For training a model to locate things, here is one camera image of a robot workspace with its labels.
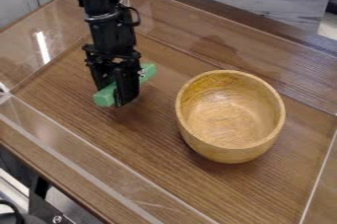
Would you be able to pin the green rectangular block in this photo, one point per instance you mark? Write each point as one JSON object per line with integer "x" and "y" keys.
{"x": 104, "y": 97}

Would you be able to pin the clear acrylic tray wall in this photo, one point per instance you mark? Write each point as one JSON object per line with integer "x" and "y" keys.
{"x": 118, "y": 159}

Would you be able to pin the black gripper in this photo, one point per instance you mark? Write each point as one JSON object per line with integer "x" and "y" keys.
{"x": 110, "y": 55}

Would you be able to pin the brown wooden bowl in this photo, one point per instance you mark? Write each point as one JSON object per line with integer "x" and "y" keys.
{"x": 230, "y": 115}

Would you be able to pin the black table leg bracket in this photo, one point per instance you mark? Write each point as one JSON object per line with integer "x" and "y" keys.
{"x": 38, "y": 207}

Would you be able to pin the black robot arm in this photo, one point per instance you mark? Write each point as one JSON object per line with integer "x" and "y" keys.
{"x": 98, "y": 7}

